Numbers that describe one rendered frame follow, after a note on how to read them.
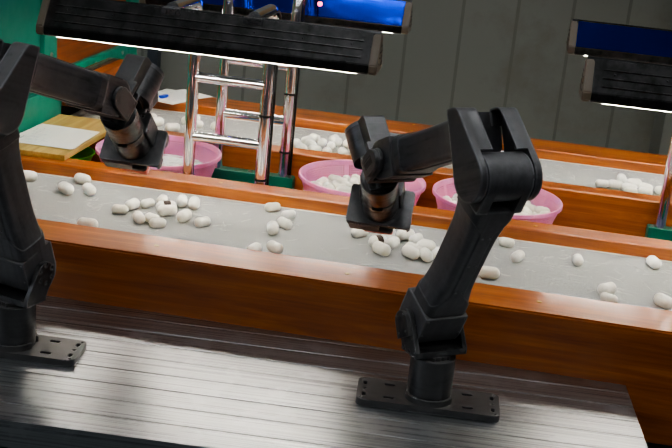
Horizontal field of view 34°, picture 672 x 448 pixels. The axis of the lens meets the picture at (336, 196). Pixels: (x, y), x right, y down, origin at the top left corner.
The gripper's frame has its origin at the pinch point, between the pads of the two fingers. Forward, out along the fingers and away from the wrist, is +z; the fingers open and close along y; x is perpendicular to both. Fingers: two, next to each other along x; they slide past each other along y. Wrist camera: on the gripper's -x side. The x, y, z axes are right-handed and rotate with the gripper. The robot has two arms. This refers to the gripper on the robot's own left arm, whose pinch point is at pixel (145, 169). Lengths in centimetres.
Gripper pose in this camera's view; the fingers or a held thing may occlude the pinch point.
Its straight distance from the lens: 188.4
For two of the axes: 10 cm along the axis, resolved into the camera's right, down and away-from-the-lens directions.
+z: 0.6, 4.2, 9.1
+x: -1.8, 9.0, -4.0
